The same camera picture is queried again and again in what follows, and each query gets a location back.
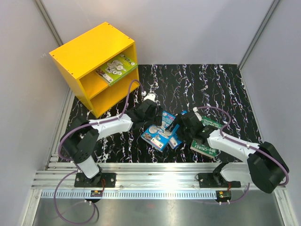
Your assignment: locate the yellow wooden shelf cabinet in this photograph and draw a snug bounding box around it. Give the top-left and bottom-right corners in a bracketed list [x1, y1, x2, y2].
[49, 22, 139, 117]

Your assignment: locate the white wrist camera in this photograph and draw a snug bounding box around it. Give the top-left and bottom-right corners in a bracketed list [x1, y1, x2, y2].
[194, 112, 202, 121]
[142, 91, 156, 102]

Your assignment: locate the blue comic paperback book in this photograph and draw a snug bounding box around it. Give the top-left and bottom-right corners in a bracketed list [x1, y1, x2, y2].
[141, 111, 175, 152]

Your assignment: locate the lime green comic paperback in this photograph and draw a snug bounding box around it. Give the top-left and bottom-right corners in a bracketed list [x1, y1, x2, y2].
[95, 53, 138, 86]

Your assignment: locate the green Storey Treehouse book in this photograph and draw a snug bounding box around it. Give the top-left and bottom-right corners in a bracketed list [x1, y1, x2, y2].
[190, 116, 222, 158]

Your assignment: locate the white slotted cable duct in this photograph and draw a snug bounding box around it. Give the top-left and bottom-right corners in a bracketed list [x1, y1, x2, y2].
[41, 190, 218, 200]

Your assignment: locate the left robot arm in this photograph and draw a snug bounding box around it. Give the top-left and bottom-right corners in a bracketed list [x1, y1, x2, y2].
[58, 99, 163, 187]

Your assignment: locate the blue paperback with round badge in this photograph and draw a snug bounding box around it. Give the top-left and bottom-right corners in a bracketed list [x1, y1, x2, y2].
[168, 124, 182, 149]

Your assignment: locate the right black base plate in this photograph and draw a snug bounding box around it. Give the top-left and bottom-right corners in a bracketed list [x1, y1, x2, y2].
[196, 173, 241, 188]

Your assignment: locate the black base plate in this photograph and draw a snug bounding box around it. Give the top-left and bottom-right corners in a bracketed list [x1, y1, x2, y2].
[74, 172, 117, 188]
[196, 173, 241, 188]

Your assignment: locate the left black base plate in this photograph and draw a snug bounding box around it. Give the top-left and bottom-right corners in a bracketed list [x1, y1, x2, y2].
[74, 172, 117, 188]

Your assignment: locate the aluminium mounting rail frame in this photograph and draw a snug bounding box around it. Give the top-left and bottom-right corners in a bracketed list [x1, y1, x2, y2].
[23, 94, 297, 226]

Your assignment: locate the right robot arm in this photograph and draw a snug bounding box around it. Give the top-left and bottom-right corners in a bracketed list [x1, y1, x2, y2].
[165, 112, 289, 194]

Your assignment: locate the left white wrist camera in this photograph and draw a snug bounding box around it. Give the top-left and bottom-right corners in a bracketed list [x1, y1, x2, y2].
[142, 91, 156, 102]

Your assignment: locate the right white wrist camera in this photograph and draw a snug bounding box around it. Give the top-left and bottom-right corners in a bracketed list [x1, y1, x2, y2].
[194, 112, 202, 121]

